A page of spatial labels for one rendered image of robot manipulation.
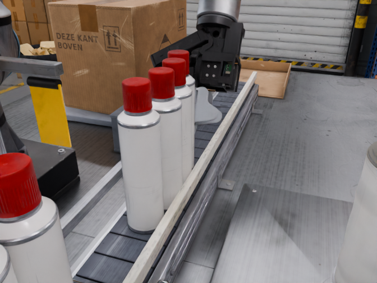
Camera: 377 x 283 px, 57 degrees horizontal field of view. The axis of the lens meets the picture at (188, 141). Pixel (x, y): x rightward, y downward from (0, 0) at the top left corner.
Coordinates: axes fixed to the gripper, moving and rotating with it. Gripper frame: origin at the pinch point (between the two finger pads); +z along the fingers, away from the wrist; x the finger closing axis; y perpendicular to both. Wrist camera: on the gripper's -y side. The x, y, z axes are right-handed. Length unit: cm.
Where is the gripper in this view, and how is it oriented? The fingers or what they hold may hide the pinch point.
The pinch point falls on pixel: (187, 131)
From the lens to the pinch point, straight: 62.5
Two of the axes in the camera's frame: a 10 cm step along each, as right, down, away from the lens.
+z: -1.6, 9.9, -0.3
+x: 2.8, 0.7, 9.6
